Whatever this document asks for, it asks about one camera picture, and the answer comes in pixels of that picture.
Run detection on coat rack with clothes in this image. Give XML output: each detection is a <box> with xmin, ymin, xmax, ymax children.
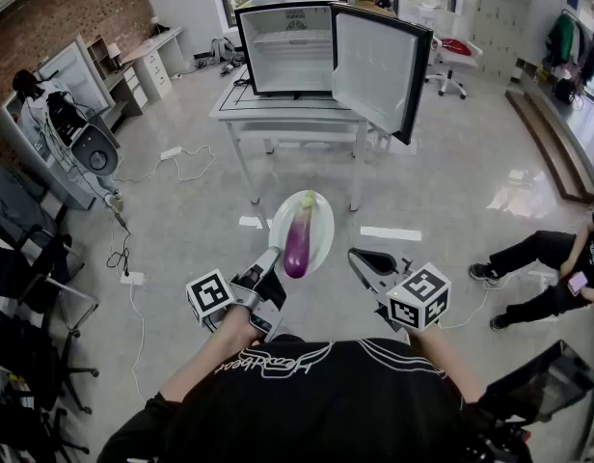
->
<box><xmin>545</xmin><ymin>10</ymin><xmax>594</xmax><ymax>86</ymax></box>

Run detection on person's black t-shirt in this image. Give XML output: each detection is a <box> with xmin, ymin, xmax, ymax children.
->
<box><xmin>96</xmin><ymin>333</ymin><xmax>534</xmax><ymax>463</ymax></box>

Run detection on white office chair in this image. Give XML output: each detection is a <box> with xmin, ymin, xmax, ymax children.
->
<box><xmin>424</xmin><ymin>36</ymin><xmax>485</xmax><ymax>99</ymax></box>

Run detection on white oval device with cables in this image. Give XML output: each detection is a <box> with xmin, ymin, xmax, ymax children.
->
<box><xmin>44</xmin><ymin>90</ymin><xmax>121</xmax><ymax>177</ymax></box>

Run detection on white metal table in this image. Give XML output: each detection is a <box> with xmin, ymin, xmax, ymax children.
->
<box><xmin>208</xmin><ymin>63</ymin><xmax>394</xmax><ymax>221</ymax></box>

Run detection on red bag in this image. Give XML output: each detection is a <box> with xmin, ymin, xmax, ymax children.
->
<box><xmin>441</xmin><ymin>39</ymin><xmax>473</xmax><ymax>58</ymax></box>

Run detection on grey desk with shelves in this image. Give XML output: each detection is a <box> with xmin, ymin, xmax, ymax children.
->
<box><xmin>87</xmin><ymin>34</ymin><xmax>149</xmax><ymax>129</ymax></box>

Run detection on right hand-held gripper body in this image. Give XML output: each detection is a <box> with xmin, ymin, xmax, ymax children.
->
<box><xmin>367</xmin><ymin>257</ymin><xmax>452</xmax><ymax>333</ymax></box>

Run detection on black equipment case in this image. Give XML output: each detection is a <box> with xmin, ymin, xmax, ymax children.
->
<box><xmin>474</xmin><ymin>339</ymin><xmax>594</xmax><ymax>463</ymax></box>

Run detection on grey metal lockers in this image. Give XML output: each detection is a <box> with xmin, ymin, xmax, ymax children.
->
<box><xmin>474</xmin><ymin>0</ymin><xmax>535</xmax><ymax>84</ymax></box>

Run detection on black mini fridge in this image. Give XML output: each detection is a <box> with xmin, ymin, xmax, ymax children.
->
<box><xmin>233</xmin><ymin>0</ymin><xmax>434</xmax><ymax>147</ymax></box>

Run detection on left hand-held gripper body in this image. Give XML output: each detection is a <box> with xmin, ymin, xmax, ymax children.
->
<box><xmin>185</xmin><ymin>258</ymin><xmax>288</xmax><ymax>344</ymax></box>

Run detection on purple eggplant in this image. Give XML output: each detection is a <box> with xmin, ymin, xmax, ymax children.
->
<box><xmin>283</xmin><ymin>189</ymin><xmax>318</xmax><ymax>280</ymax></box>

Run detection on white desk with drawers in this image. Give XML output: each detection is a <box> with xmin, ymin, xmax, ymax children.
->
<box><xmin>121</xmin><ymin>26</ymin><xmax>188</xmax><ymax>101</ymax></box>

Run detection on white power cable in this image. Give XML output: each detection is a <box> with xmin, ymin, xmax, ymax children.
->
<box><xmin>112</xmin><ymin>145</ymin><xmax>216</xmax><ymax>185</ymax></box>

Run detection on black tangled cable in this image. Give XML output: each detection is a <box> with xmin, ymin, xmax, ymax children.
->
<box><xmin>106</xmin><ymin>212</ymin><xmax>133</xmax><ymax>279</ymax></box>

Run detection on black metal-frame chair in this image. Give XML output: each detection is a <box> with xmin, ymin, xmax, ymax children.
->
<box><xmin>0</xmin><ymin>161</ymin><xmax>101</xmax><ymax>337</ymax></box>

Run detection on white oval plate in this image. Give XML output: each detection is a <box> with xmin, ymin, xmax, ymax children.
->
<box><xmin>267</xmin><ymin>189</ymin><xmax>336</xmax><ymax>277</ymax></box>

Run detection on wooden step platform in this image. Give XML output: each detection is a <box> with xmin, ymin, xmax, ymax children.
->
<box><xmin>503</xmin><ymin>89</ymin><xmax>594</xmax><ymax>205</ymax></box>

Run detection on grey backpack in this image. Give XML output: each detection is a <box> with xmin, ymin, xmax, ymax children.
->
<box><xmin>209</xmin><ymin>36</ymin><xmax>238</xmax><ymax>65</ymax></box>

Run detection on person's right forearm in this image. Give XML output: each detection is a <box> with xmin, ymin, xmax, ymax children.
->
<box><xmin>407</xmin><ymin>324</ymin><xmax>486</xmax><ymax>404</ymax></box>

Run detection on black wheeled office chair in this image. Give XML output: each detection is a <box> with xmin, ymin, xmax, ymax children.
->
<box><xmin>0</xmin><ymin>306</ymin><xmax>101</xmax><ymax>458</ymax></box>

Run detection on person's left forearm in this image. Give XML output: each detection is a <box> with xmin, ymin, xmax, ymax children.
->
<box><xmin>159</xmin><ymin>304</ymin><xmax>267</xmax><ymax>404</ymax></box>

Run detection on white floor tape strip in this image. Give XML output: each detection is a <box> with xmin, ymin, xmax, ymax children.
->
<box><xmin>238</xmin><ymin>215</ymin><xmax>274</xmax><ymax>232</ymax></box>
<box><xmin>360</xmin><ymin>226</ymin><xmax>423</xmax><ymax>242</ymax></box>

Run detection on black bag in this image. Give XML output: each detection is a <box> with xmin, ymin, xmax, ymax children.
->
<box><xmin>553</xmin><ymin>78</ymin><xmax>576</xmax><ymax>106</ymax></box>

